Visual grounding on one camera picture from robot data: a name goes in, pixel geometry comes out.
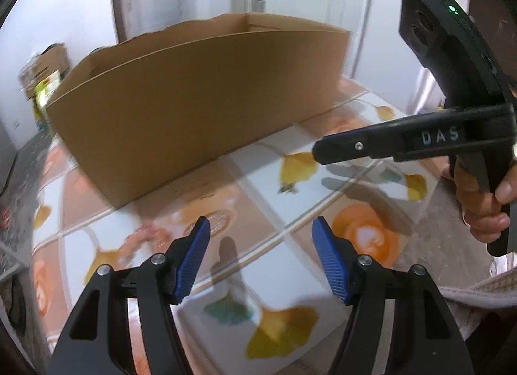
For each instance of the brown cardboard box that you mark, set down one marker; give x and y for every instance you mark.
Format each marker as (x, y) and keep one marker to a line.
(181, 96)

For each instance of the small printed cardboard box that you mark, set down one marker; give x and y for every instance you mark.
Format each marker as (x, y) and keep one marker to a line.
(44, 68)

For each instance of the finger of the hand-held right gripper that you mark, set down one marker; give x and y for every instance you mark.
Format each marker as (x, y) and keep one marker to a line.
(355, 146)

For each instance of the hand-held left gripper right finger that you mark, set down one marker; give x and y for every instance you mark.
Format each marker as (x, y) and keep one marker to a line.
(332, 264)

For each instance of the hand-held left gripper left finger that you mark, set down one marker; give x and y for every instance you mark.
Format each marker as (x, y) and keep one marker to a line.
(194, 256)

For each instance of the grey knit garment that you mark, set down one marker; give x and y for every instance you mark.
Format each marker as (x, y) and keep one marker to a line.
(484, 298)

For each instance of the person's right hand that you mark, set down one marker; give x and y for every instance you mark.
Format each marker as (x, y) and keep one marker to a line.
(480, 213)

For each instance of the leaf printed tablecloth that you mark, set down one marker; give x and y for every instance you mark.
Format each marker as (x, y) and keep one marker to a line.
(262, 205)

